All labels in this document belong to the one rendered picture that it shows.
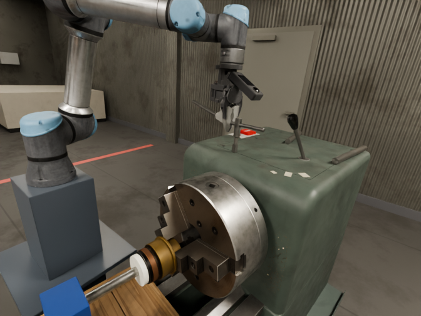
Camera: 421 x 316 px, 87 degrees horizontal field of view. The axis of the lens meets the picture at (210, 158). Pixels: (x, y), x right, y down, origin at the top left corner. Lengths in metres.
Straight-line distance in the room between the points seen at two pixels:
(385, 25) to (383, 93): 0.73
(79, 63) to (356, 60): 3.08
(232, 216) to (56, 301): 0.36
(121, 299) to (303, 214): 0.55
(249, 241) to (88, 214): 0.66
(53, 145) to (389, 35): 3.33
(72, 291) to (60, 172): 0.49
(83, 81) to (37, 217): 0.48
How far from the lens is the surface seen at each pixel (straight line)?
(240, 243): 0.53
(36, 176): 0.94
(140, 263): 0.54
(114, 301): 0.79
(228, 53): 0.73
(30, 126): 0.90
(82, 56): 0.93
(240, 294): 0.83
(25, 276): 1.16
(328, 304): 1.35
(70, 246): 1.05
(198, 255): 0.55
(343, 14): 3.57
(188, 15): 0.61
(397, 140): 3.48
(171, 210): 0.60
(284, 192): 0.59
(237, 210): 0.54
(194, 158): 0.78
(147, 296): 0.78
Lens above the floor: 1.50
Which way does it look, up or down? 21 degrees down
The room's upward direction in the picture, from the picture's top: 4 degrees clockwise
